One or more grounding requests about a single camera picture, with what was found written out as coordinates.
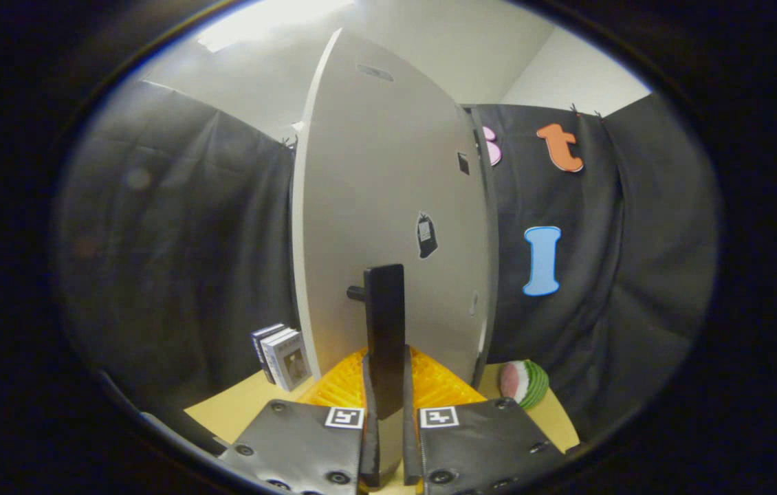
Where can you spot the black backdrop cloth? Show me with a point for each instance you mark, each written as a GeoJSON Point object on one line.
{"type": "Point", "coordinates": [175, 261]}

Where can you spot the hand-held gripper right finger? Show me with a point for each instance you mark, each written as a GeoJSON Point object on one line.
{"type": "Point", "coordinates": [485, 443]}

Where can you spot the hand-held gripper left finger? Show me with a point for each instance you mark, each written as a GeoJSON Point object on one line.
{"type": "Point", "coordinates": [292, 447]}

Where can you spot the ceiling light strip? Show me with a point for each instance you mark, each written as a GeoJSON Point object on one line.
{"type": "Point", "coordinates": [265, 20]}

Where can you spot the cream shoe cabinet door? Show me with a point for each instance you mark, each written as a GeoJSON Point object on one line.
{"type": "Point", "coordinates": [375, 172]}

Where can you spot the grey shoe cabinet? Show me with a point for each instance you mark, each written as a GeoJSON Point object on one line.
{"type": "Point", "coordinates": [491, 275]}

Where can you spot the watermelon slice toy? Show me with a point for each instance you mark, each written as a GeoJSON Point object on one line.
{"type": "Point", "coordinates": [529, 383]}

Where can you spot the stack of books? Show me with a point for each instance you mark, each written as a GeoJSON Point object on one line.
{"type": "Point", "coordinates": [287, 357]}

